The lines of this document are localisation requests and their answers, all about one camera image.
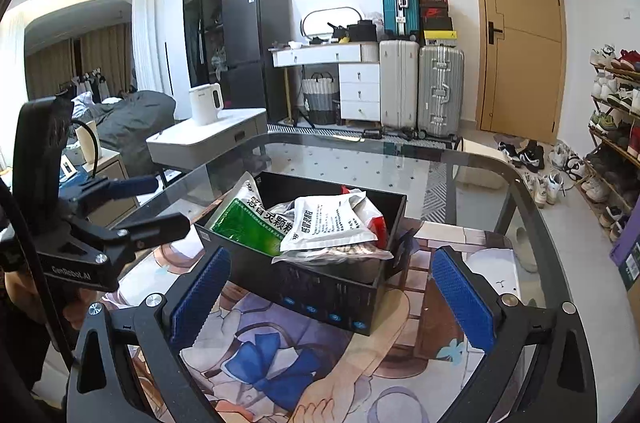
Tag black cable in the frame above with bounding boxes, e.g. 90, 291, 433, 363
72, 122, 101, 178

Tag black cardboard box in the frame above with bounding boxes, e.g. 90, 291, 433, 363
195, 171, 415, 336

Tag white electric kettle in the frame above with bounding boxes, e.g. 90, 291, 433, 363
188, 83, 223, 126

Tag dark glass wardrobe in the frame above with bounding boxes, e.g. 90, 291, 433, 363
182, 0, 253, 108

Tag oval mirror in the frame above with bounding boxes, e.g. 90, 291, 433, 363
300, 6, 363, 44

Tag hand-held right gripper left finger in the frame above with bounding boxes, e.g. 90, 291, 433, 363
66, 246, 232, 423

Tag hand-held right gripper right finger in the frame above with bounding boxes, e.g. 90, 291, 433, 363
431, 247, 598, 423

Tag white and red packet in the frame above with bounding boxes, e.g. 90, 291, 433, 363
279, 187, 388, 254

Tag wooden shoe rack with shoes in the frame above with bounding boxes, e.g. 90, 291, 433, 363
589, 44, 640, 244

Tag white and grey side cabinet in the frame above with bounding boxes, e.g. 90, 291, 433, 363
146, 108, 268, 171

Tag white suitcase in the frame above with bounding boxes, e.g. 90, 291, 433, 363
378, 39, 420, 131

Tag wooden door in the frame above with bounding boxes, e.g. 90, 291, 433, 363
466, 0, 568, 146

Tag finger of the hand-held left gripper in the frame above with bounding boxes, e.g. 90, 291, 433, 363
72, 212, 192, 261
60, 176, 161, 216

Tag dark grey fridge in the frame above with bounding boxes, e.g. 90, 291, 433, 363
221, 0, 293, 124

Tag black bag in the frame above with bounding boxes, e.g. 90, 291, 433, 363
347, 20, 378, 42

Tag woven laundry basket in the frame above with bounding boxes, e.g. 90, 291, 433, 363
301, 72, 337, 124

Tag bed with dark duvet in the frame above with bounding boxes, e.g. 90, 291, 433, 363
72, 90, 177, 176

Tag yellow and black shoe box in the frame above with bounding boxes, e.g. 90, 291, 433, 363
423, 30, 457, 46

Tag gold metal shoe rack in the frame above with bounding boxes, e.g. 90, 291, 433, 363
587, 60, 640, 224

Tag teal suitcase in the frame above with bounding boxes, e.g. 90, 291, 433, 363
381, 0, 421, 40

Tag green and white packet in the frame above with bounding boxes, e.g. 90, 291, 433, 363
210, 173, 296, 256

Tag white dressing table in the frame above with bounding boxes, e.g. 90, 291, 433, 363
270, 42, 381, 126

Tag scattered pile of sneakers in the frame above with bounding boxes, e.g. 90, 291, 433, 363
495, 138, 588, 206

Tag beige bedside cabinet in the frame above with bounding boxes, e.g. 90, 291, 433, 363
60, 148, 138, 224

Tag beige curtains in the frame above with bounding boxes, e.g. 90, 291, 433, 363
25, 23, 133, 101

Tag silver suitcase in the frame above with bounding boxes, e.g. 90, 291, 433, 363
417, 44, 465, 138

